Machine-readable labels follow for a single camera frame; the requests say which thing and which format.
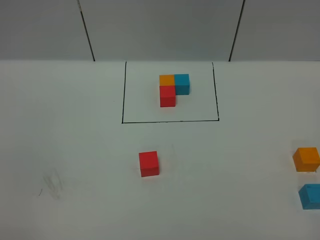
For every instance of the template red block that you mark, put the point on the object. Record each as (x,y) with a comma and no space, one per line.
(167,94)

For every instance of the template orange block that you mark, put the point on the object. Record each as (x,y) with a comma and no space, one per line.
(167,80)

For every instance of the template blue block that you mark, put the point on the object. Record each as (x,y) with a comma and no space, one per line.
(182,84)

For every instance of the loose blue block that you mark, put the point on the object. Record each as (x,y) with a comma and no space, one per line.
(309,196)

